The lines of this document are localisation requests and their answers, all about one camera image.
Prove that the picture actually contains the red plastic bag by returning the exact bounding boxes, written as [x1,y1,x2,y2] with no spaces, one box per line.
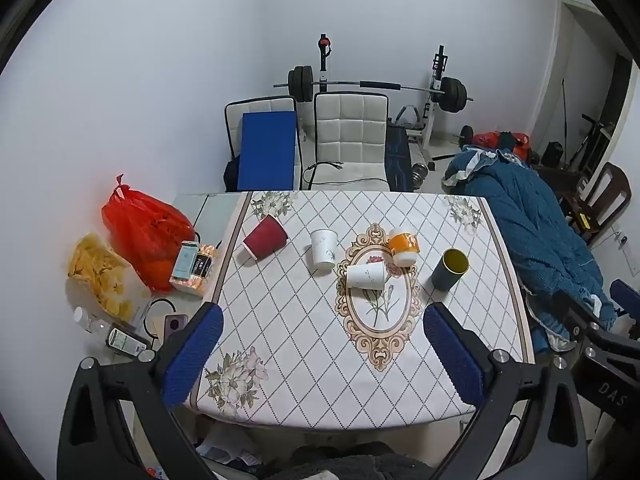
[101,175,197,293]

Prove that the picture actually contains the purple smartphone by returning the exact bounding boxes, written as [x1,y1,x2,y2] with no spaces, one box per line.
[163,313,189,337]

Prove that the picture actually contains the papers on floor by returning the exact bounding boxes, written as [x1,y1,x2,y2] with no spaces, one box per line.
[196,422,262,472]

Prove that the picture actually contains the teal small box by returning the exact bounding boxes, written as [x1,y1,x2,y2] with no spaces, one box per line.
[172,241,200,281]

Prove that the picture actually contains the brown wooden chair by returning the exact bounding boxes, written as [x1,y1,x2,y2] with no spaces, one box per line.
[559,162,632,249]

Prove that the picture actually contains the barbell with black plates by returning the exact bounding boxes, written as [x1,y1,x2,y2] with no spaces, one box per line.
[273,65,474,114]

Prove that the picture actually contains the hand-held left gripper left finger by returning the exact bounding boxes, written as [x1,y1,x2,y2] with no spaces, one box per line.
[57,302,224,480]

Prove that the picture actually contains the blue flat board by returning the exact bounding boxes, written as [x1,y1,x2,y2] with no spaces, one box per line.
[236,111,297,192]

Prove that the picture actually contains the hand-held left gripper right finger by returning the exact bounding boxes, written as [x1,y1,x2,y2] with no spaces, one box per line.
[422,301,588,480]

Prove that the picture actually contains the floral diamond pattern tablecloth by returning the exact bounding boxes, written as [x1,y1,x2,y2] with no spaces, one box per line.
[195,190,536,431]

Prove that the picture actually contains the white quilted chair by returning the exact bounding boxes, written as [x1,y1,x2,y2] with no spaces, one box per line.
[223,95,302,192]
[306,91,392,192]

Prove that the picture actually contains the tissue pack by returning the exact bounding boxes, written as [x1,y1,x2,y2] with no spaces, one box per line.
[169,274,209,297]

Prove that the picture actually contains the black and gold box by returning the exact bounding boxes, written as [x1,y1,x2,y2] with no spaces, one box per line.
[192,242,217,281]

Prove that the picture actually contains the white marbled cup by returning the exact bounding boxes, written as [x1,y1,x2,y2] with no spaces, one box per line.
[310,229,337,270]
[346,261,387,289]

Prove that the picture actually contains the bag of yellow chips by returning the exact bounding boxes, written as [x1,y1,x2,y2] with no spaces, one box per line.
[67,232,152,324]

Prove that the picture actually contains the white barbell rack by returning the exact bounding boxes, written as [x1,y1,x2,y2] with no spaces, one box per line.
[317,33,447,162]

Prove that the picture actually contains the green label bottle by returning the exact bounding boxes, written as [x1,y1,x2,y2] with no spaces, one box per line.
[105,327,152,359]

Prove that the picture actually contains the black cable loop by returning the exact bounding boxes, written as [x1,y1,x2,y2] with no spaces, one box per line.
[144,297,174,342]

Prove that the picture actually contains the blue quilted blanket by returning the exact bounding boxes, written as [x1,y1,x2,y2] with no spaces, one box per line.
[442,144,619,352]

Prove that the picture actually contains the red paper cup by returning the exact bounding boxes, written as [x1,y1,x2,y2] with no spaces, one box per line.
[242,214,289,262]

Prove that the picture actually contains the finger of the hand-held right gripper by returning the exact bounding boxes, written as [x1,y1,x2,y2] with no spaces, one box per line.
[552,290,622,347]
[609,279,640,320]

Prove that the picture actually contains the orange and white cup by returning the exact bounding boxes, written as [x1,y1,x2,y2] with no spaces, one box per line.
[389,228,419,267]

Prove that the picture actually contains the black bench pad blue pattern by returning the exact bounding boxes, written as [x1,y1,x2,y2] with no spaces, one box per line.
[384,125,415,192]

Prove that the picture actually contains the dark green cup yellow inside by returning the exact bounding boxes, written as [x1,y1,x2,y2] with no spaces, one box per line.
[432,248,470,292]

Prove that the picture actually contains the clear plastic bottle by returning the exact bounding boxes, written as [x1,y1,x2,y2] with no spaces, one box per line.
[73,306,109,334]

